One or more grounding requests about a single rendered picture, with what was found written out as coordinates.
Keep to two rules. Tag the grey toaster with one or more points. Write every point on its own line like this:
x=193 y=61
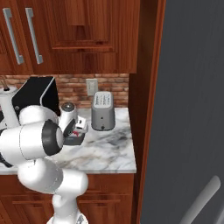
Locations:
x=102 y=112

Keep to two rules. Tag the white kitchen appliance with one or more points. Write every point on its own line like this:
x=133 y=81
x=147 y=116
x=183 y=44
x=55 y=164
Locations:
x=6 y=108

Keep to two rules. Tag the dark grey fridge door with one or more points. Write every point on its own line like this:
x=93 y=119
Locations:
x=186 y=102

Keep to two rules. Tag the white wall socket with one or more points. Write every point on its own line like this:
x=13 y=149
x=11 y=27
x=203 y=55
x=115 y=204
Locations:
x=92 y=86

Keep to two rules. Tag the wooden wall cupboard door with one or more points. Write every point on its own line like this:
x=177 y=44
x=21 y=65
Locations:
x=7 y=35
x=87 y=32

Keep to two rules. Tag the wooden fridge side panel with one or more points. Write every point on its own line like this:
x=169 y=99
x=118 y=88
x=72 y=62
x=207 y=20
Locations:
x=144 y=87

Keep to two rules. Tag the wooden base cupboard door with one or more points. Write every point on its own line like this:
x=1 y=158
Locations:
x=20 y=207
x=108 y=214

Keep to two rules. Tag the wooden drawer front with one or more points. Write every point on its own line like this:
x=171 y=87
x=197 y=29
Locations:
x=110 y=186

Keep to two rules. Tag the black microwave oven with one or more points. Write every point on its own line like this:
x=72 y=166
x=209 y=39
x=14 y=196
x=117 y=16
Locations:
x=33 y=93

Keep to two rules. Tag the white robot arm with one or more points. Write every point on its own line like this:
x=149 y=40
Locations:
x=32 y=140

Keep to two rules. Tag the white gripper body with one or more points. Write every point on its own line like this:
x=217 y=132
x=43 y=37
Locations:
x=82 y=124

